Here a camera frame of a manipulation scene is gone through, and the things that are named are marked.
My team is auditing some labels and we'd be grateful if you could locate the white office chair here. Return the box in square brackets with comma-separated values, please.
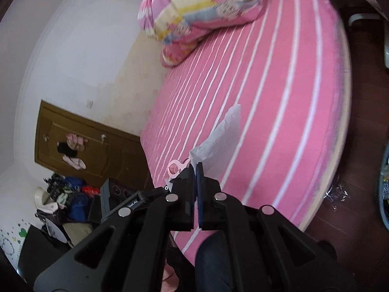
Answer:
[330, 0, 389, 28]

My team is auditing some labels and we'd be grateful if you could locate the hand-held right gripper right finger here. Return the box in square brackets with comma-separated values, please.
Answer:
[197, 162, 357, 292]

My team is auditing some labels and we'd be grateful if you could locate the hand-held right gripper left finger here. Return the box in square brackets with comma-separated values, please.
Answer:
[33, 163, 198, 292]

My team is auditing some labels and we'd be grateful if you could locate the blue bag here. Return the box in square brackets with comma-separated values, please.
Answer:
[62, 176, 89, 221]

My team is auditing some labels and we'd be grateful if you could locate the pink hanging bag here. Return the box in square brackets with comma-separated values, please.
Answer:
[66, 133, 87, 153]

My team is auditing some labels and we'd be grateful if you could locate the beige bag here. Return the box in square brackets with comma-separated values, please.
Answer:
[62, 223, 92, 247]

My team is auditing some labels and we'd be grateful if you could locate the light wooden bed frame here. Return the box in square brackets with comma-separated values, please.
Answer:
[299, 27, 354, 233]

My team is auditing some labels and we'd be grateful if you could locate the cartoon printed quilt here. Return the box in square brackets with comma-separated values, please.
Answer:
[138, 0, 263, 47]

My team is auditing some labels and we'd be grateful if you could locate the clear plastic wrap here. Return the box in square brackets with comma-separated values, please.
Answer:
[324, 185, 350, 210]

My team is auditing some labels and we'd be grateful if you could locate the beige plastic seat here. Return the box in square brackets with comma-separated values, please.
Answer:
[33, 186, 58, 213]

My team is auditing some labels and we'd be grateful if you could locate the black cabinet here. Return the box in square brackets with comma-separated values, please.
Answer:
[17, 225, 73, 280]

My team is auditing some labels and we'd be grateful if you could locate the blue bin with black liner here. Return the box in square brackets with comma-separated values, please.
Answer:
[378, 146, 389, 232]

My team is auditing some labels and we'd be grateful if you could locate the person's dark trouser leg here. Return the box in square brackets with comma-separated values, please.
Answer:
[194, 229, 240, 292]

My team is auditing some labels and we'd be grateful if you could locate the pink printed pillow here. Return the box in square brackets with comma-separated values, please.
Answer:
[160, 40, 199, 68]

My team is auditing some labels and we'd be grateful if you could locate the brown wooden door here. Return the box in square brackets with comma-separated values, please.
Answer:
[34, 99, 152, 186]

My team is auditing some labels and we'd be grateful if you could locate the pink striped bed sheet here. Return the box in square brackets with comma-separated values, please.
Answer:
[140, 0, 353, 262]

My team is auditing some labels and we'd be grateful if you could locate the pink hanging cloth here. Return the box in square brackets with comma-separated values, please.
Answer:
[62, 155, 87, 171]

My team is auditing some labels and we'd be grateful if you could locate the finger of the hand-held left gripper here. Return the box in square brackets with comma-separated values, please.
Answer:
[153, 173, 183, 197]

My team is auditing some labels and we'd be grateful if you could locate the white tissue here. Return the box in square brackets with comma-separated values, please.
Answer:
[189, 104, 242, 178]

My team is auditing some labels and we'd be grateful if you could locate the pink plastic loop object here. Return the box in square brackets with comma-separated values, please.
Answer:
[167, 159, 190, 178]

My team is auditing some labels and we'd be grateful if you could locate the white foam mat green print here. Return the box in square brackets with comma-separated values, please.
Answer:
[0, 219, 31, 268]

